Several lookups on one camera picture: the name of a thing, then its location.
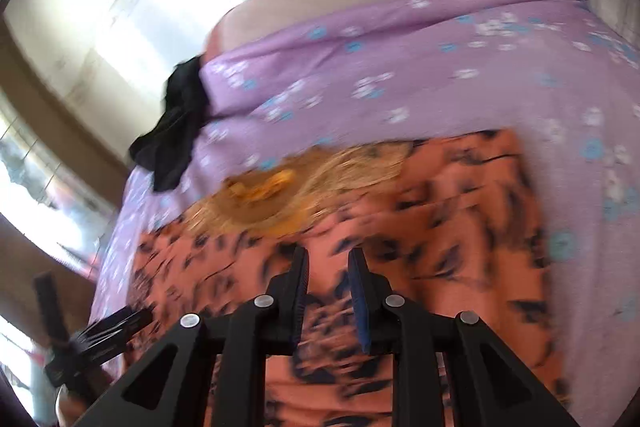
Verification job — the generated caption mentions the yellow-brown cloth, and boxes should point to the yellow-brown cloth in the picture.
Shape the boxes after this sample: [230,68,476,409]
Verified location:
[187,142,416,240]

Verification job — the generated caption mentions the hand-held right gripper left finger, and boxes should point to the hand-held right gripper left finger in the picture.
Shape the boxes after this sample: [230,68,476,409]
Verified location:
[70,246,311,427]

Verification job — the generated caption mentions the stained glass window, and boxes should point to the stained glass window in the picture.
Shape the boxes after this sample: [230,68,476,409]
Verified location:
[0,107,116,258]

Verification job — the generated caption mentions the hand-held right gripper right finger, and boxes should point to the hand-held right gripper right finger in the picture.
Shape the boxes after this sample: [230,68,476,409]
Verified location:
[347,248,581,427]

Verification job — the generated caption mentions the orange floral garment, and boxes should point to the orange floral garment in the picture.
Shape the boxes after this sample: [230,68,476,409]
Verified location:
[125,129,573,427]

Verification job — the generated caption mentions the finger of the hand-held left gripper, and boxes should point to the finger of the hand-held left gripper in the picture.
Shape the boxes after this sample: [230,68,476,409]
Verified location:
[32,272,70,348]
[74,306,154,358]

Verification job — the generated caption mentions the black garment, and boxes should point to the black garment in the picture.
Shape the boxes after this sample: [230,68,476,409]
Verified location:
[129,56,211,192]

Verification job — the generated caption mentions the purple floral bed sheet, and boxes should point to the purple floral bed sheet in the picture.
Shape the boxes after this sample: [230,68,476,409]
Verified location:
[90,0,640,358]

